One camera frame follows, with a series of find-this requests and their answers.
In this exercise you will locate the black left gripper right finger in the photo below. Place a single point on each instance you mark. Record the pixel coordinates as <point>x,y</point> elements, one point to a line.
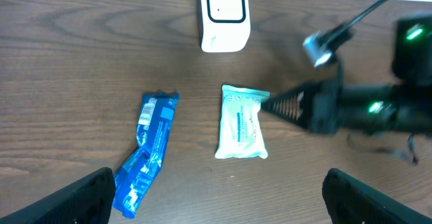
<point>348,200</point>

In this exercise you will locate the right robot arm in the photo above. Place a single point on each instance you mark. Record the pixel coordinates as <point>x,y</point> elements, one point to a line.
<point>411,65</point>

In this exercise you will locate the white barcode scanner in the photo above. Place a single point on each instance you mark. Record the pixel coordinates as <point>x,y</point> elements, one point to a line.
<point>225,25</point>

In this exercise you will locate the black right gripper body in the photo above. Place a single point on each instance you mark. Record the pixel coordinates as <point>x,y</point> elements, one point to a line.
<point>366,108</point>

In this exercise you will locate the mint green wipes packet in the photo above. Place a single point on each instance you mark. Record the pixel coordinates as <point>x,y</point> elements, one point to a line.
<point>240,134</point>

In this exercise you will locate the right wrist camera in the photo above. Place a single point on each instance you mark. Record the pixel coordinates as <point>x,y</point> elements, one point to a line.
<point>318,54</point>

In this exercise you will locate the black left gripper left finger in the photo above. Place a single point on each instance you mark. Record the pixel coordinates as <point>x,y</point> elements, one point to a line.
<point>87,200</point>

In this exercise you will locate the blue snack packet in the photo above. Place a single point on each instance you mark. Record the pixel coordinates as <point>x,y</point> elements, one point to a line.
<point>134,178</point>

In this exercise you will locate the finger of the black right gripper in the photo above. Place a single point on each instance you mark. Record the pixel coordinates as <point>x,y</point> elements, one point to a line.
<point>294,105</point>

